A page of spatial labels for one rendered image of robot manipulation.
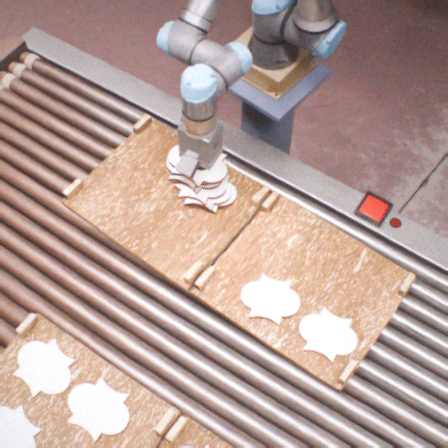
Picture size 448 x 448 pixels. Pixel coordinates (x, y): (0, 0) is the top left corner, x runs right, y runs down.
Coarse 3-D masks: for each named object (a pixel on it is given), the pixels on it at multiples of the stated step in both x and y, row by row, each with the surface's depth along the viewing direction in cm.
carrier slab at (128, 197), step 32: (160, 128) 187; (128, 160) 181; (160, 160) 181; (96, 192) 176; (128, 192) 176; (160, 192) 176; (256, 192) 176; (96, 224) 171; (128, 224) 171; (160, 224) 171; (192, 224) 171; (224, 224) 171; (160, 256) 166; (192, 256) 166
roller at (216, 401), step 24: (0, 264) 168; (24, 264) 166; (48, 288) 163; (72, 312) 160; (96, 312) 160; (120, 336) 156; (144, 360) 154; (168, 360) 154; (192, 384) 150; (216, 408) 148; (240, 408) 148; (264, 432) 144
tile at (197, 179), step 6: (222, 156) 171; (216, 162) 170; (222, 162) 170; (216, 168) 169; (222, 168) 169; (180, 174) 168; (198, 174) 168; (204, 174) 168; (210, 174) 168; (216, 174) 168; (222, 174) 168; (192, 180) 167; (198, 180) 167; (204, 180) 167; (210, 180) 167; (216, 180) 167; (222, 180) 168; (198, 186) 166
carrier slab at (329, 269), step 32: (256, 224) 171; (288, 224) 171; (320, 224) 171; (224, 256) 166; (256, 256) 166; (288, 256) 166; (320, 256) 166; (352, 256) 166; (224, 288) 161; (320, 288) 162; (352, 288) 162; (384, 288) 162; (256, 320) 157; (288, 320) 157; (352, 320) 157; (384, 320) 157; (288, 352) 153
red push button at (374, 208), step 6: (366, 198) 176; (372, 198) 176; (366, 204) 175; (372, 204) 175; (378, 204) 175; (384, 204) 175; (360, 210) 174; (366, 210) 174; (372, 210) 174; (378, 210) 174; (384, 210) 174; (372, 216) 173; (378, 216) 173
